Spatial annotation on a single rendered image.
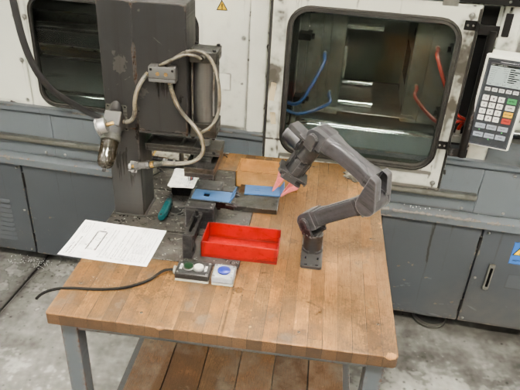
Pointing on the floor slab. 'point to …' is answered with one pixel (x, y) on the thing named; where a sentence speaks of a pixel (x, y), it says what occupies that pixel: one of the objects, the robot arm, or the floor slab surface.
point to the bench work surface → (247, 309)
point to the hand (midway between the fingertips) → (278, 191)
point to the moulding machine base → (25, 186)
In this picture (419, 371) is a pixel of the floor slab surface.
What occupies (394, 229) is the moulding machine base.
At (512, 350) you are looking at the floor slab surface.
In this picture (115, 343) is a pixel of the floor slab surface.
